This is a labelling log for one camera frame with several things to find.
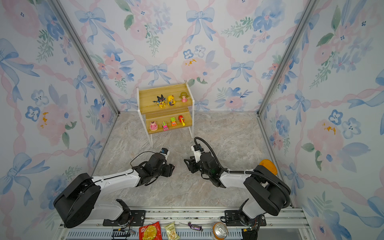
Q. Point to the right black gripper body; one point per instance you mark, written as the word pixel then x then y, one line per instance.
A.
pixel 201 168

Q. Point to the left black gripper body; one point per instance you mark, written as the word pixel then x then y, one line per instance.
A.
pixel 167 170

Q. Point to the pink toy car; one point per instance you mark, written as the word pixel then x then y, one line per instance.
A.
pixel 165 126

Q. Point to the green orange toy truck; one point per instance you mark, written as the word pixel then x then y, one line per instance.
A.
pixel 173 121

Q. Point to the red yellow toy excavator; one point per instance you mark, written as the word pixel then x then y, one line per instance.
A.
pixel 181 119

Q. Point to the pink bear donut toy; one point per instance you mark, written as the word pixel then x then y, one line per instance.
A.
pixel 153 126

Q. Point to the yellow figure toy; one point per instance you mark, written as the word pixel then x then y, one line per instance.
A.
pixel 171 100

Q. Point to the olive hair doll head toy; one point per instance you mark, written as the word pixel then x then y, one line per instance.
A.
pixel 184 97

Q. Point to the black yellow shark toy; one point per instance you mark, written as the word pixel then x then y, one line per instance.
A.
pixel 161 101

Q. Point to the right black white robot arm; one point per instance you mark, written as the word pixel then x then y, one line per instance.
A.
pixel 270 194

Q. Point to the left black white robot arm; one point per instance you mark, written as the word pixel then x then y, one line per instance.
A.
pixel 80 200

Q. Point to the orange lid plastic cup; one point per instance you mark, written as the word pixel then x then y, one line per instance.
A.
pixel 269 165

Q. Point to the purple wrapped candy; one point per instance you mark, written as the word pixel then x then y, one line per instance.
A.
pixel 195 227

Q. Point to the green snack packet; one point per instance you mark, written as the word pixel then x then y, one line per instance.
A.
pixel 171 232

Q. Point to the silver drink can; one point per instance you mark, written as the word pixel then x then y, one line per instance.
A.
pixel 219 231

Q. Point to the red snack packet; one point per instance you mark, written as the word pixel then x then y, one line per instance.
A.
pixel 150 232

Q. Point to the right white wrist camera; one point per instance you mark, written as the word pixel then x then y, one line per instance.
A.
pixel 197 152

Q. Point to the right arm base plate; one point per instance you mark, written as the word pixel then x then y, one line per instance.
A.
pixel 234 218

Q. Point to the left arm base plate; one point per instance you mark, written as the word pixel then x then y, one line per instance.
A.
pixel 132 218

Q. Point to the white frame wooden two-tier shelf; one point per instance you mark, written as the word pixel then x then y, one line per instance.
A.
pixel 149 111

